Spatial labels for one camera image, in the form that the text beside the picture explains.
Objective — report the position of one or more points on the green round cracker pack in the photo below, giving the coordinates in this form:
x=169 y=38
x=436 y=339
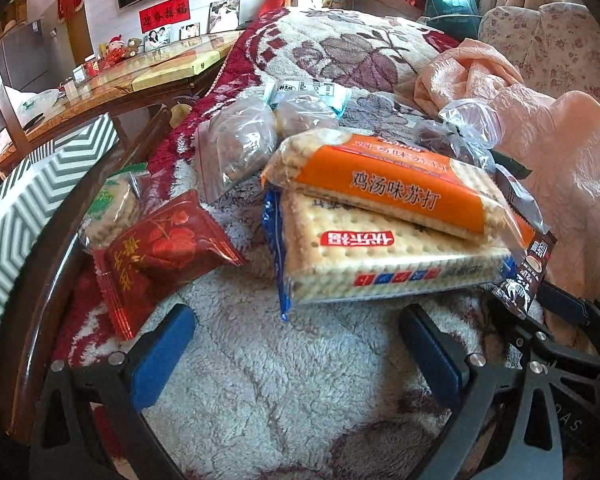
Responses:
x=115 y=208

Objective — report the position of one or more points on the blue soda cracker pack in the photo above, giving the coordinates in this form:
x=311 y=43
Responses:
x=327 y=252

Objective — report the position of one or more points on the framed photo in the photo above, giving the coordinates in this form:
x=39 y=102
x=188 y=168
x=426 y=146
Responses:
x=223 y=16

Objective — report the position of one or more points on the orange soda cracker pack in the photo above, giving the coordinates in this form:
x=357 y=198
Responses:
x=399 y=181

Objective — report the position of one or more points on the teal cushion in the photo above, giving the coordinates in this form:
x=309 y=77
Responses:
x=459 y=19

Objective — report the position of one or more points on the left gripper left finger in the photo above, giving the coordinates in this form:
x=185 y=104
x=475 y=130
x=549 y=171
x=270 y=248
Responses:
x=66 y=443

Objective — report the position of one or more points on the light blue snack packet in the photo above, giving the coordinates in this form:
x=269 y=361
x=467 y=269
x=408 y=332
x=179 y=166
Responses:
x=333 y=95

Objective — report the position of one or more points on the santa figurine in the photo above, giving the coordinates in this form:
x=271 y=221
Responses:
x=115 y=51

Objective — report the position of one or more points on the red banner sign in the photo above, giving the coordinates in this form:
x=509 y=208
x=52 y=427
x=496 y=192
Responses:
x=168 y=12

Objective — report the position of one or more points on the wooden chair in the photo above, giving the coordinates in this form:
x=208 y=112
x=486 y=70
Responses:
x=19 y=139

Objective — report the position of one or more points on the Nescafe coffee stick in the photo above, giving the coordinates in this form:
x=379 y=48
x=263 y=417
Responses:
x=519 y=289

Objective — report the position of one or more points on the red snack packet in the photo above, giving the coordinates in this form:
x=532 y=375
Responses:
x=167 y=249

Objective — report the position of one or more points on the floral plush blanket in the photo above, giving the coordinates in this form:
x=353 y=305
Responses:
x=297 y=369

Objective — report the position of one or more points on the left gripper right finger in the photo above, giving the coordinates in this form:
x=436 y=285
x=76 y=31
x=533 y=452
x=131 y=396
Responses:
x=525 y=443

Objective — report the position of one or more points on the clear bag of nuts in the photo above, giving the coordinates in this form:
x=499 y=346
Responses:
x=234 y=145

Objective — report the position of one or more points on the clear plastic bag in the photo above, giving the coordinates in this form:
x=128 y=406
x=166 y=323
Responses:
x=466 y=129

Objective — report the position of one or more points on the wooden coffee table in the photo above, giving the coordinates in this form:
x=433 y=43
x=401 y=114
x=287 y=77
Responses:
x=178 y=72

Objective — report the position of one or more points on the pink blanket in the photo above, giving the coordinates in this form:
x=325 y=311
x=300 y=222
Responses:
x=557 y=139

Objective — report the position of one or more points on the green chevron storage box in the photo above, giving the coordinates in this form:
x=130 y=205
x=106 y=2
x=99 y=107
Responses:
x=35 y=189

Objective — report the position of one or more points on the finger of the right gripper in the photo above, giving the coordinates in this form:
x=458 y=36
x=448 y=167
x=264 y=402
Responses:
x=571 y=309

